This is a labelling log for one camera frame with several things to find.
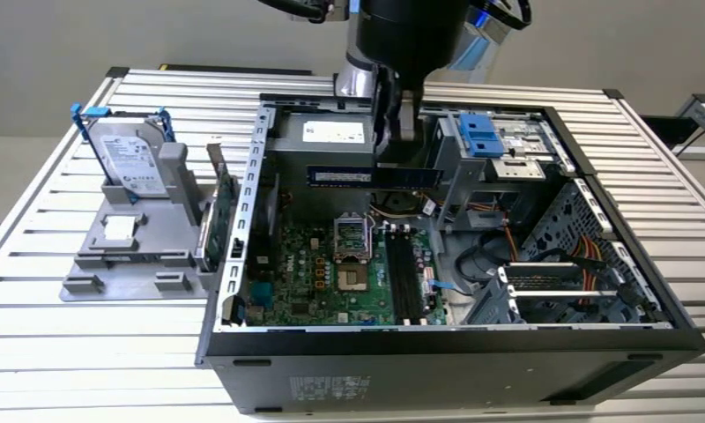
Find blue plastic drive latch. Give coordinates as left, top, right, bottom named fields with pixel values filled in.
left=456, top=113, right=503, bottom=158

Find black flat data cable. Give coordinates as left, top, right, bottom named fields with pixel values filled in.
left=526, top=248, right=611, bottom=271

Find black camera cable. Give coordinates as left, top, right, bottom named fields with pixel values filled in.
left=258, top=0, right=331, bottom=24
left=487, top=0, right=534, bottom=32

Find silver CPU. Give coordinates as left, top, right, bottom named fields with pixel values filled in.
left=103, top=214, right=138, bottom=239

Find green motherboard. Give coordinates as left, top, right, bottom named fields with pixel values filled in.
left=244, top=219, right=448, bottom=327

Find grey power supply unit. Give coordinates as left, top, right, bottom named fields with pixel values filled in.
left=268, top=112, right=383, bottom=221

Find hard disk in blue carrier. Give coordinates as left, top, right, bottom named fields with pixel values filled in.
left=70, top=103, right=182, bottom=204

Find metal disk bay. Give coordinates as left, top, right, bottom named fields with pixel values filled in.
left=463, top=259, right=624, bottom=325

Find dark blue RAM stick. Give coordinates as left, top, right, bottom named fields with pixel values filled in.
left=304, top=164, right=447, bottom=191

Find orange yellow red wire bundle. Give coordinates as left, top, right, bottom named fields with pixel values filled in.
left=570, top=235, right=607, bottom=305

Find thin orange wires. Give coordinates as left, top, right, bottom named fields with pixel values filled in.
left=468, top=200, right=520, bottom=265

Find metal socket cover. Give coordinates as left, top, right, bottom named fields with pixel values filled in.
left=334, top=212, right=371, bottom=262

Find CPU socket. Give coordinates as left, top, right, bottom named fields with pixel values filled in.
left=336, top=263, right=371, bottom=293

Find black looped cable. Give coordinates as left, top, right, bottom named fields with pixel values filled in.
left=455, top=241, right=511, bottom=297

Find black rectangular block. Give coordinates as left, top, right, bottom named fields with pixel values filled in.
left=640, top=115, right=701, bottom=149

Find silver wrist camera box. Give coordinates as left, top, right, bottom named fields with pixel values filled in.
left=467, top=12, right=511, bottom=54

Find grey plastic parts rack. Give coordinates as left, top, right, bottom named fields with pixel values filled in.
left=59, top=140, right=223, bottom=303

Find green graphics card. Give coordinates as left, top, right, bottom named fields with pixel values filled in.
left=194, top=136, right=240, bottom=272

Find metal drive cage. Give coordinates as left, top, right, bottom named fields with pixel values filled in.
left=428, top=112, right=571, bottom=230

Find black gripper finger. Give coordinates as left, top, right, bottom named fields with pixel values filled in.
left=372, top=65, right=430, bottom=167

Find black expansion slot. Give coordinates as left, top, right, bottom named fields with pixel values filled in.
left=251, top=222, right=278, bottom=283

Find black open PC case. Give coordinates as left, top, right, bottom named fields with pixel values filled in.
left=194, top=91, right=705, bottom=415

